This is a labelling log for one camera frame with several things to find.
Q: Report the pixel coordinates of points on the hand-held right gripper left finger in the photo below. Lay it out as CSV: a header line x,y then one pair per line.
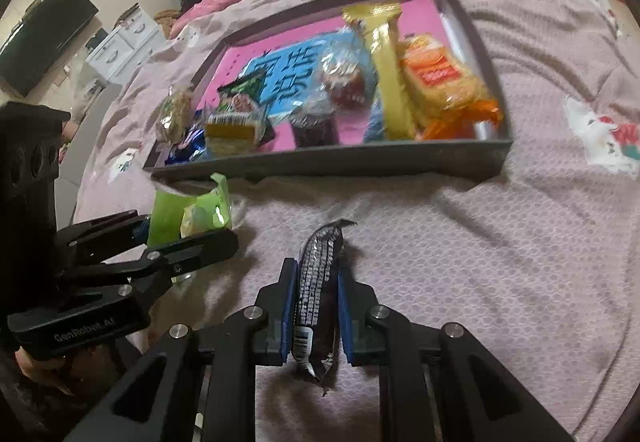
x,y
289,307

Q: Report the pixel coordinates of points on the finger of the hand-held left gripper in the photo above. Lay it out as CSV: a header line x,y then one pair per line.
x,y
100,234
200,247

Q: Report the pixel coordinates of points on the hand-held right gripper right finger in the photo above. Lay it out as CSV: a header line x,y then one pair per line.
x,y
345,317

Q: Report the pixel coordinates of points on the dark snack bar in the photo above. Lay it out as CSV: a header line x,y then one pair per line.
x,y
315,292

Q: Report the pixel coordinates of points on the light green snack packet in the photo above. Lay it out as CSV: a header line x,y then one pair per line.
x,y
170,217

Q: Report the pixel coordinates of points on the blue sandwich cookie packet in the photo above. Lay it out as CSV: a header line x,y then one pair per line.
x,y
187,149

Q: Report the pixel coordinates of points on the clear cake packet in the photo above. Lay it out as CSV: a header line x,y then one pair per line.
x,y
232,134

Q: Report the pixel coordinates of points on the clear bag brown snack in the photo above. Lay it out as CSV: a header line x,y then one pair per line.
x,y
175,114

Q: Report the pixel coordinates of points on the dark shallow cardboard tray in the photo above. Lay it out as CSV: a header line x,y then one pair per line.
x,y
350,162

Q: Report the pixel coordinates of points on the clear dark brownie packet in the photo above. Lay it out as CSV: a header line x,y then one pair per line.
x,y
312,124

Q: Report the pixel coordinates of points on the clear dried fruit packet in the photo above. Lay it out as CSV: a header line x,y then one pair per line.
x,y
345,82

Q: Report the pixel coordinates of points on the long yellow snack packet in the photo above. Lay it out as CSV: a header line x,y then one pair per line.
x,y
387,72

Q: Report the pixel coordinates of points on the orange cracker packet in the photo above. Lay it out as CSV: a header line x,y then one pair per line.
x,y
440,82

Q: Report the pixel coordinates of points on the person's left hand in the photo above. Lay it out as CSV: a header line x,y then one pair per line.
x,y
37,367

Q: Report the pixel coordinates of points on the black television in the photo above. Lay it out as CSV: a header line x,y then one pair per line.
x,y
45,37

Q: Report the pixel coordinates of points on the white drawer cabinet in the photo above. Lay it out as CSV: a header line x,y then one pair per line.
x,y
125,47

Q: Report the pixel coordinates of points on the pink book with blue label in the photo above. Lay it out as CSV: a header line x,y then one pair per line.
x,y
235,57

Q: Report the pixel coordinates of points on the yellow knitted blanket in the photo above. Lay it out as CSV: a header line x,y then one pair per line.
x,y
165,18

